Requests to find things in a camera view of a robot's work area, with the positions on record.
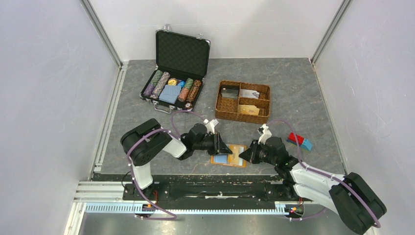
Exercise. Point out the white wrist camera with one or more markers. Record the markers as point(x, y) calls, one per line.
point(210, 125)
point(264, 133)

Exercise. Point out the woven brown basket tray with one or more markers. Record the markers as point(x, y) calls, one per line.
point(229, 108)

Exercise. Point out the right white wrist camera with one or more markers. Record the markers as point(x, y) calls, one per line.
point(264, 133)

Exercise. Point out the red blue toy block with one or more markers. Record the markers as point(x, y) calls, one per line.
point(301, 141)

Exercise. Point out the orange gold card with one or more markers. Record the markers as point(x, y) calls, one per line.
point(248, 109)

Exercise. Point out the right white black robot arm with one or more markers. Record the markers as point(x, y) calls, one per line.
point(349, 196)

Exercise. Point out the orange card holder wallet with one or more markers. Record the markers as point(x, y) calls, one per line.
point(232, 159)

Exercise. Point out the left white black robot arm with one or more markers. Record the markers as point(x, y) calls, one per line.
point(146, 141)

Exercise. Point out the black poker chip case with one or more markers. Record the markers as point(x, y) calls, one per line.
point(183, 57)

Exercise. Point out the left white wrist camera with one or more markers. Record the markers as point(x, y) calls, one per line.
point(210, 125)

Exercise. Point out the blue playing card deck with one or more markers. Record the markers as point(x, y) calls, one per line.
point(170, 93)

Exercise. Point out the yellow blue loose chips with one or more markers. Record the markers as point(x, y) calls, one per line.
point(176, 82)

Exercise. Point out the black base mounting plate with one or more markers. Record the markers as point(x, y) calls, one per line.
point(218, 192)

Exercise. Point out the purple green chip stack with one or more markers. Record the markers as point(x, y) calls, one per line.
point(153, 82)

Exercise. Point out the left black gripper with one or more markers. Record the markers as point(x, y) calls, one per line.
point(219, 146)

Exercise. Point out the green orange chip stack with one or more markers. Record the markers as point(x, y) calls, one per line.
point(185, 90)

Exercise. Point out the pink grey chip stack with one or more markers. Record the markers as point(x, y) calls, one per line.
point(160, 85)

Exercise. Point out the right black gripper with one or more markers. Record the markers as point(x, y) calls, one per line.
point(250, 154)

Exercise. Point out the brown black chip stack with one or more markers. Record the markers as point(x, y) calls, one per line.
point(193, 91)

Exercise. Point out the loose poker chip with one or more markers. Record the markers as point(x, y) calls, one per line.
point(188, 106)

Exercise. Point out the black card deck box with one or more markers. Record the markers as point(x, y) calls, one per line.
point(230, 91)

